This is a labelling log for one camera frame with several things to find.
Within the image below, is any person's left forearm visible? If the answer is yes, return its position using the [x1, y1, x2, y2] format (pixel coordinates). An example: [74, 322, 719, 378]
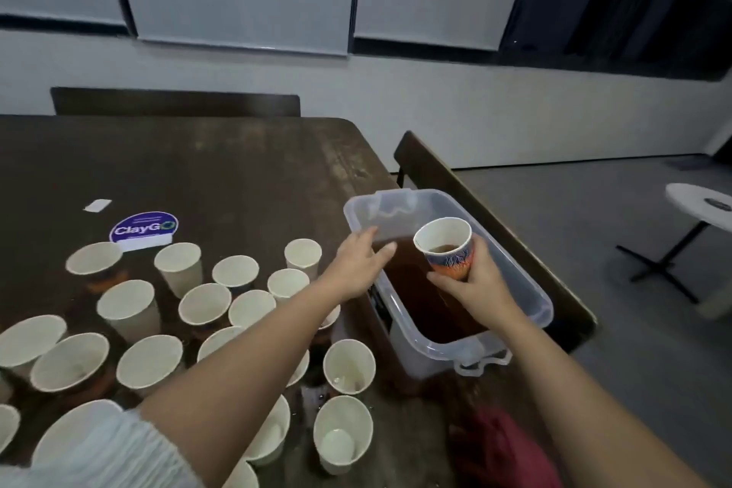
[0, 281, 356, 488]

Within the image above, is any dark red cloth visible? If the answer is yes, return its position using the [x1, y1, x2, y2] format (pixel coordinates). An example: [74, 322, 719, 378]
[451, 402, 564, 488]

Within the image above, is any orange blue patterned paper cup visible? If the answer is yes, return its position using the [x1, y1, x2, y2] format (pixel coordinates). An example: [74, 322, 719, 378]
[413, 217, 475, 282]

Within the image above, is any round blue sticker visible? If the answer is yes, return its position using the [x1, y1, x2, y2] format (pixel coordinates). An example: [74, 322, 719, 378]
[108, 210, 181, 252]

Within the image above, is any dark wooden chair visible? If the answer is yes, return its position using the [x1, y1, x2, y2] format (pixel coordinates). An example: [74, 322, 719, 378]
[393, 130, 599, 353]
[50, 86, 302, 118]

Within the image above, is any white paper cup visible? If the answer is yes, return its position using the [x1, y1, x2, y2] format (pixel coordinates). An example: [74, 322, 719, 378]
[266, 267, 311, 303]
[284, 238, 324, 278]

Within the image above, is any round white side table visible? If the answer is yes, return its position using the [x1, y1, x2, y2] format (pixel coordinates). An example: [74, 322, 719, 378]
[618, 182, 732, 306]

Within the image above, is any clear plastic storage bin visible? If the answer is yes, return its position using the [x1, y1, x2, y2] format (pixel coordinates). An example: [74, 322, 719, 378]
[343, 188, 555, 380]

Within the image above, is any dark window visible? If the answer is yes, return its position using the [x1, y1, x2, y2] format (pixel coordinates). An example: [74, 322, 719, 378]
[499, 0, 732, 81]

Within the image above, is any dark wooden table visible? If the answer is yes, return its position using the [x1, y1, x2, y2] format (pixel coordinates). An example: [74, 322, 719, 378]
[0, 114, 551, 488]

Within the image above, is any group of paper cups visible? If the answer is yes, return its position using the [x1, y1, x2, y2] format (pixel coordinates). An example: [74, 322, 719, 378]
[0, 237, 345, 488]

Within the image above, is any person's right forearm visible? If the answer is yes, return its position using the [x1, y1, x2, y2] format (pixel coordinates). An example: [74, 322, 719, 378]
[497, 310, 711, 488]

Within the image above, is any person's left hand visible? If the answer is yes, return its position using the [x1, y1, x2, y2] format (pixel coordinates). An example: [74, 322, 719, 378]
[318, 226, 400, 306]

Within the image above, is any person's right hand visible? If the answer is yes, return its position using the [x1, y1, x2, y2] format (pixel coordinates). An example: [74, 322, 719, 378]
[426, 235, 525, 332]

